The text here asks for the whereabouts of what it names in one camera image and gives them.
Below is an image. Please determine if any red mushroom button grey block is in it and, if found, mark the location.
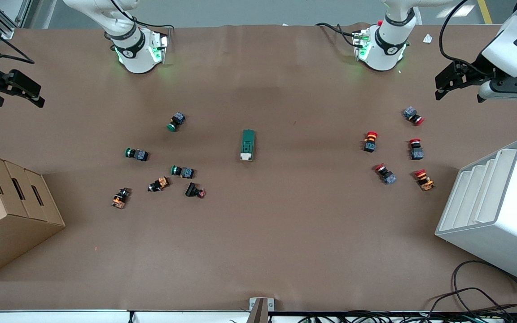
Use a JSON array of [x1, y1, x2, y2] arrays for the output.
[[403, 106, 425, 126], [374, 163, 397, 185], [409, 139, 425, 161]]

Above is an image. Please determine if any black arm base cable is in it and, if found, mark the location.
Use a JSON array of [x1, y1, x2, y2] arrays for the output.
[[134, 20, 176, 32], [315, 22, 362, 48]]

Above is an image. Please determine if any grey metal clamp bracket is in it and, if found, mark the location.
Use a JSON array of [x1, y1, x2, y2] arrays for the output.
[[249, 297, 275, 323]]

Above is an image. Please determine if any aluminium frame profile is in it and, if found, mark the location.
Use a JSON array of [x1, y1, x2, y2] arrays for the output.
[[0, 0, 33, 40]]

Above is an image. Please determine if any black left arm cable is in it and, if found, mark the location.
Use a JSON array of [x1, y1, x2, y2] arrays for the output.
[[439, 0, 481, 66]]

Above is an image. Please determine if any green push button switch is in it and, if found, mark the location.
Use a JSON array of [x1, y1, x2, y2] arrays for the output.
[[171, 165, 195, 179], [167, 112, 186, 132], [125, 147, 149, 162]]

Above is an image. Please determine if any black cable bundle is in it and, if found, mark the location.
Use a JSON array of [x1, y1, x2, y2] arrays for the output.
[[297, 309, 517, 323]]

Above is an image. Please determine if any brown paper table cover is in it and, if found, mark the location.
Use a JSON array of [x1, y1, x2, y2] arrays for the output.
[[0, 23, 517, 311]]

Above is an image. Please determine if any white stepped plastic bin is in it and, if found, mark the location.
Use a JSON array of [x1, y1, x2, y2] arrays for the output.
[[435, 138, 517, 288]]

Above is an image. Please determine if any black switch red lamp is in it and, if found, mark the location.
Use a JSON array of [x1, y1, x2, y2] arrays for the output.
[[185, 182, 206, 199]]

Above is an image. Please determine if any red mushroom button orange block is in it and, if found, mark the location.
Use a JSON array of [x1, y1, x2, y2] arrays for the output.
[[363, 131, 379, 153], [414, 169, 435, 192]]

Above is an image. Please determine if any black orange selector switch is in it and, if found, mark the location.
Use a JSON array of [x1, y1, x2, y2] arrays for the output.
[[111, 188, 131, 210], [148, 176, 170, 193]]

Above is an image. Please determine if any brown cardboard box with slots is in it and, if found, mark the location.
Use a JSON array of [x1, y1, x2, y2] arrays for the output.
[[0, 150, 66, 282]]

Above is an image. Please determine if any black looped cable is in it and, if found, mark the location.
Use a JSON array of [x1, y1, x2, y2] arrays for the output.
[[429, 260, 517, 314]]

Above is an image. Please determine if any white table edge rail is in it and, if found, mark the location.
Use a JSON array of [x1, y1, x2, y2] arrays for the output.
[[0, 310, 250, 323]]

